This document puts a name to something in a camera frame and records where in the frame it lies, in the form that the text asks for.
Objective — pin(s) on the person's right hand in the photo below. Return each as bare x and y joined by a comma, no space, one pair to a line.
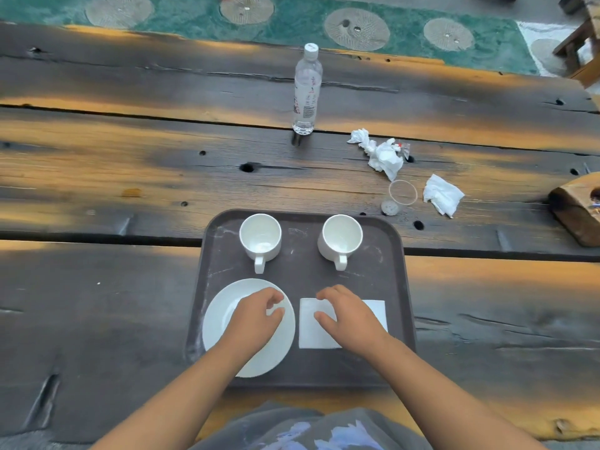
356,323

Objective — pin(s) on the person's left hand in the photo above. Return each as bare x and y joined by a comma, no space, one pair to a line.
253,323

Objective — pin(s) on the white plate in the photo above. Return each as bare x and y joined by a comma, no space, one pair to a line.
220,323

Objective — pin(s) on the white paper napkin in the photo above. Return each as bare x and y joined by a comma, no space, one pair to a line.
309,332

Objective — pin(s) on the dark brown tray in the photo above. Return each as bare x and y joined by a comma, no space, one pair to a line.
300,271

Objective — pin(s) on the white ceramic mug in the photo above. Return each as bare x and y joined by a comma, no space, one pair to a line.
260,234
342,234

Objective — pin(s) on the person's left forearm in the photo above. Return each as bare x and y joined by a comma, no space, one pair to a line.
178,407

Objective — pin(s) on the person's right forearm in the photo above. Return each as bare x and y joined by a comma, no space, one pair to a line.
445,403

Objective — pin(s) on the clear plastic disposable cup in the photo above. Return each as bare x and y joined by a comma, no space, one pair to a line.
389,208

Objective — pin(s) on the twisted crumpled white tissue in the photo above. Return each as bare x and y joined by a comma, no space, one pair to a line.
386,156

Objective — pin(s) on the gray printed shirt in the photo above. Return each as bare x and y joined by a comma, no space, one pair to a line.
262,426

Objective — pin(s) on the small crumpled white napkin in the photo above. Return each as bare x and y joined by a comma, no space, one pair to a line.
443,194

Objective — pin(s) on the small clear plastic wrapper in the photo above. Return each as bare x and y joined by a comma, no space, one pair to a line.
405,149

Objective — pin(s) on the clear plastic water bottle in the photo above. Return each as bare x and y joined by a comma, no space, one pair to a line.
307,88

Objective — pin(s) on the wooden block ashtray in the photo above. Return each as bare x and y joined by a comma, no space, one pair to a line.
574,210

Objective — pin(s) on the light wooden chair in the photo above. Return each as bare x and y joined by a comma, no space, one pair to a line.
590,74

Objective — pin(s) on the light wooden stool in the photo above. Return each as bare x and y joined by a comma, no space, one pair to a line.
569,44

